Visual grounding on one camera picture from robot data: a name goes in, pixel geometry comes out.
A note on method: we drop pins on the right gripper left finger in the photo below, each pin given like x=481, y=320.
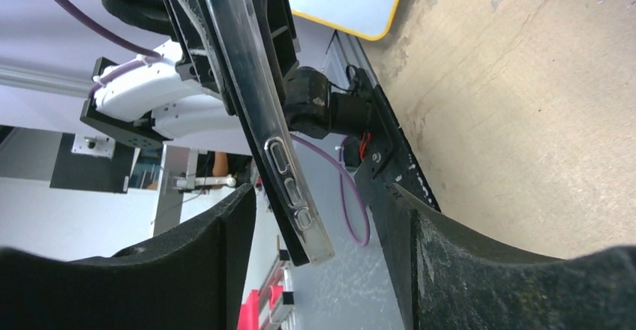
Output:
x=190, y=277

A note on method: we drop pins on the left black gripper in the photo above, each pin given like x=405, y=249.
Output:
x=203, y=59

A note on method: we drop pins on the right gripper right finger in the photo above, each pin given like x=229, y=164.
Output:
x=448, y=276

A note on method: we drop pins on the black phone face down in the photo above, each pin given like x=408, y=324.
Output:
x=268, y=183

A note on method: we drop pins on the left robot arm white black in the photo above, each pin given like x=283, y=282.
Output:
x=145, y=102

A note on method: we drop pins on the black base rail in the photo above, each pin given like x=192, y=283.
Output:
x=385, y=152

